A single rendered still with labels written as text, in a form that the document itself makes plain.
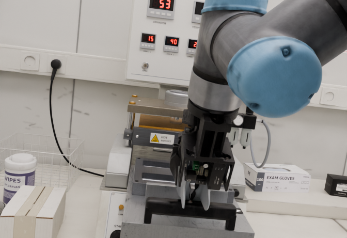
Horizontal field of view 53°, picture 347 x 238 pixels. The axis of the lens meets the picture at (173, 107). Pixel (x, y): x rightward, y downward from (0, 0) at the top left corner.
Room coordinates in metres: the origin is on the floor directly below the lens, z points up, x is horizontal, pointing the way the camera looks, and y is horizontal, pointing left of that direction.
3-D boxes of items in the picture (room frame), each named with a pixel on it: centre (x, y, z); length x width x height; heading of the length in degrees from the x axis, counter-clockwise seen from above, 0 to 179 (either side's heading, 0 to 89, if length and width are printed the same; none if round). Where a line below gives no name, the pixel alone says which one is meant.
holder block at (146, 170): (0.73, -0.03, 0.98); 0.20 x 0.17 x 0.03; 95
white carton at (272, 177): (1.31, -0.43, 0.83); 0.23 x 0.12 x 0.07; 105
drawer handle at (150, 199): (0.55, -0.05, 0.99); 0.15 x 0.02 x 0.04; 95
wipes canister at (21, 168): (0.99, 0.43, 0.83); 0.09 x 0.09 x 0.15
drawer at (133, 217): (0.68, -0.04, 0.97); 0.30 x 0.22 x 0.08; 5
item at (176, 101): (1.00, -0.03, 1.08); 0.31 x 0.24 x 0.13; 95
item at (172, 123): (0.97, -0.02, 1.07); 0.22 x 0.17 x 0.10; 95
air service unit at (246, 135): (1.11, -0.22, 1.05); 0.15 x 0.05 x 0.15; 95
